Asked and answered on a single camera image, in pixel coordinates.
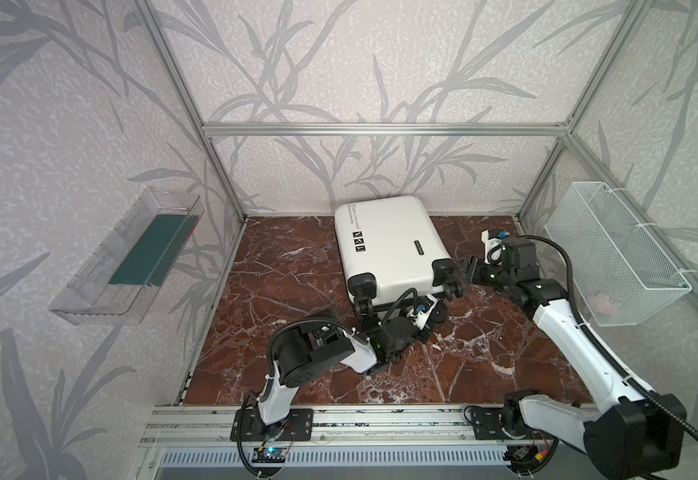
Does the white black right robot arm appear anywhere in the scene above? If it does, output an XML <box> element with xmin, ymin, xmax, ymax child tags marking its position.
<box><xmin>462</xmin><ymin>236</ymin><xmax>687</xmax><ymax>479</ymax></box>

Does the white black suitcase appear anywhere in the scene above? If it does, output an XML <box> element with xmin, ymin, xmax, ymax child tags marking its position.
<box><xmin>334</xmin><ymin>195</ymin><xmax>463</xmax><ymax>318</ymax></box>

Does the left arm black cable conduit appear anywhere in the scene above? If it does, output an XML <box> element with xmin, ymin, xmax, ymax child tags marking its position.
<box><xmin>236</xmin><ymin>286</ymin><xmax>422</xmax><ymax>478</ymax></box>

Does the clear plastic wall bin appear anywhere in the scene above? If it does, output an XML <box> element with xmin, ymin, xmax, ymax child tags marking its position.
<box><xmin>50</xmin><ymin>187</ymin><xmax>205</xmax><ymax>326</ymax></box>

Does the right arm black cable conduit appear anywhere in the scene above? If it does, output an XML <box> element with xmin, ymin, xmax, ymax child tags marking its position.
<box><xmin>486</xmin><ymin>233</ymin><xmax>698</xmax><ymax>480</ymax></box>

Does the green circuit board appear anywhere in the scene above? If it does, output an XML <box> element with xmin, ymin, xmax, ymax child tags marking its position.
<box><xmin>251</xmin><ymin>446</ymin><xmax>289</xmax><ymax>465</ymax></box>

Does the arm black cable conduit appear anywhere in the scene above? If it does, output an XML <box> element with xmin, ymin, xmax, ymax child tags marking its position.
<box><xmin>486</xmin><ymin>233</ymin><xmax>698</xmax><ymax>480</ymax></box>
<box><xmin>236</xmin><ymin>286</ymin><xmax>422</xmax><ymax>478</ymax></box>

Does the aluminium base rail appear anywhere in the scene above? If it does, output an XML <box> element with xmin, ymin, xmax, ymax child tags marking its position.
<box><xmin>138</xmin><ymin>404</ymin><xmax>644</xmax><ymax>448</ymax></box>

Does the green board in bin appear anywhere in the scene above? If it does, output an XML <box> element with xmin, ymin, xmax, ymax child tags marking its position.
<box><xmin>109</xmin><ymin>214</ymin><xmax>200</xmax><ymax>286</ymax></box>

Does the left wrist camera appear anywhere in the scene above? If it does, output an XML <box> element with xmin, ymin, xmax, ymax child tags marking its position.
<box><xmin>409</xmin><ymin>302</ymin><xmax>436</xmax><ymax>330</ymax></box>

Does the pink item in basket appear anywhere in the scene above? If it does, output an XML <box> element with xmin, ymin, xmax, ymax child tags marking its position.
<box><xmin>588</xmin><ymin>293</ymin><xmax>617</xmax><ymax>315</ymax></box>

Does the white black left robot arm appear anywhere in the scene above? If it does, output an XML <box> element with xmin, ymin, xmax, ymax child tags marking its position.
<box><xmin>254</xmin><ymin>295</ymin><xmax>448</xmax><ymax>430</ymax></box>

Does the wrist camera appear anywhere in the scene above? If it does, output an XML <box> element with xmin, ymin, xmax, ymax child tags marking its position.
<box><xmin>481</xmin><ymin>228</ymin><xmax>509</xmax><ymax>257</ymax></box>
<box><xmin>409</xmin><ymin>302</ymin><xmax>436</xmax><ymax>330</ymax></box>

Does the white wire mesh basket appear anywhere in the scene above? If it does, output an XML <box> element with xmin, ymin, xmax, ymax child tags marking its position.
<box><xmin>545</xmin><ymin>182</ymin><xmax>692</xmax><ymax>327</ymax></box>

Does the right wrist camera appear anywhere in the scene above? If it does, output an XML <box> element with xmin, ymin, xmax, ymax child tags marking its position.
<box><xmin>481</xmin><ymin>228</ymin><xmax>509</xmax><ymax>257</ymax></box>

